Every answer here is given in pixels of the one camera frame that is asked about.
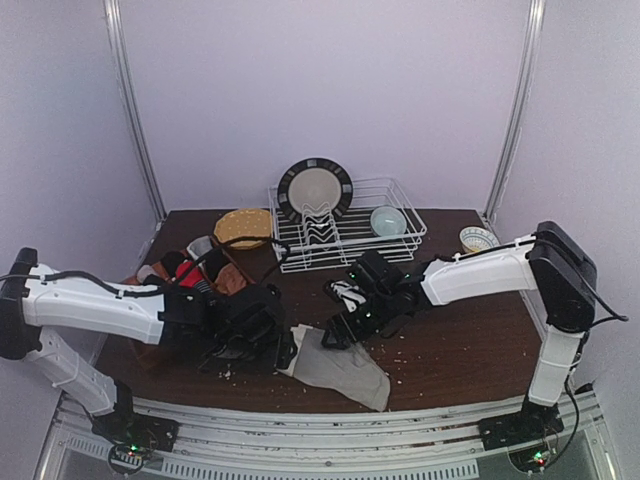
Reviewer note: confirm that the navy striped rolled underwear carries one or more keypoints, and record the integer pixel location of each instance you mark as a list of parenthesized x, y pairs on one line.
[(204, 288)]

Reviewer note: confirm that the light blue bowl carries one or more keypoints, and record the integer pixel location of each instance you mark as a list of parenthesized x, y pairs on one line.
[(387, 221)]

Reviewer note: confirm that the brown rolled underwear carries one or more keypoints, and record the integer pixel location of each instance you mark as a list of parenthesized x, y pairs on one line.
[(230, 280)]

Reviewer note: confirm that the white wire dish rack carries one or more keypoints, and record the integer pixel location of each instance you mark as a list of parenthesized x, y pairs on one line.
[(322, 240)]

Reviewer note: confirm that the left aluminium frame post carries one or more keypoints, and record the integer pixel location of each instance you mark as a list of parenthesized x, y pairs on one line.
[(117, 41)]

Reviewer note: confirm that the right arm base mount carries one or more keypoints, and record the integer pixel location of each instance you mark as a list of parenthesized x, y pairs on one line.
[(524, 434)]

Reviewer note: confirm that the aluminium front rail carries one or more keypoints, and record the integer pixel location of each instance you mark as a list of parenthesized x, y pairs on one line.
[(441, 443)]

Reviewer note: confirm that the black white rolled underwear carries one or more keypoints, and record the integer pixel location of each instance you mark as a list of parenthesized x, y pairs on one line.
[(161, 272)]

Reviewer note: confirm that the grey beige sock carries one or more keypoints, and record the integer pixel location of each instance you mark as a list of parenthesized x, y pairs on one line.
[(352, 372)]

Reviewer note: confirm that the red rolled underwear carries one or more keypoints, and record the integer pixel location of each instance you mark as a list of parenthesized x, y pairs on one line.
[(189, 275)]

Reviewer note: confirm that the aluminium frame post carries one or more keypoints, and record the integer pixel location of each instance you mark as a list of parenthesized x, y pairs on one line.
[(527, 67), (117, 41)]

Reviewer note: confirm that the brown wooden organizer box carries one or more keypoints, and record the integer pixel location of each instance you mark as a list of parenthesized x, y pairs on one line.
[(151, 357)]

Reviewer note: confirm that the black rimmed grey plate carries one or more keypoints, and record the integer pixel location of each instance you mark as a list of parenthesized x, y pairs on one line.
[(314, 184)]

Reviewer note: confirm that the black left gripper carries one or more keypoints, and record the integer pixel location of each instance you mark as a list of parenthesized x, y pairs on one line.
[(275, 347)]

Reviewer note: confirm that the yellow patterned white bowl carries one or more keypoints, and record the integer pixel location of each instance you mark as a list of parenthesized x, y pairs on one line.
[(475, 239)]

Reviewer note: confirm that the right aluminium frame post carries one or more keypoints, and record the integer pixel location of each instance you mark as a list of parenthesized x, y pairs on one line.
[(527, 67)]

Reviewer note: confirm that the grey rolled sock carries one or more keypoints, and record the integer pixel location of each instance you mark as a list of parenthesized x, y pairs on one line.
[(200, 248)]

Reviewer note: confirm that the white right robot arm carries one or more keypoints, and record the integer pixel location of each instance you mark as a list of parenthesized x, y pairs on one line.
[(548, 261)]

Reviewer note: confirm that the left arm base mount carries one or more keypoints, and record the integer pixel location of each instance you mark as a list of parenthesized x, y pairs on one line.
[(135, 438)]

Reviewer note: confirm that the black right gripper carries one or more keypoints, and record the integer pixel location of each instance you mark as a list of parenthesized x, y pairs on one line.
[(353, 323)]

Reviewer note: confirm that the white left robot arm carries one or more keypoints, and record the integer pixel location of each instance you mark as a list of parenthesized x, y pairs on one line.
[(36, 300)]

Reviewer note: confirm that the yellow dotted plate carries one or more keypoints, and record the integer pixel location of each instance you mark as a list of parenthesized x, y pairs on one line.
[(248, 222)]

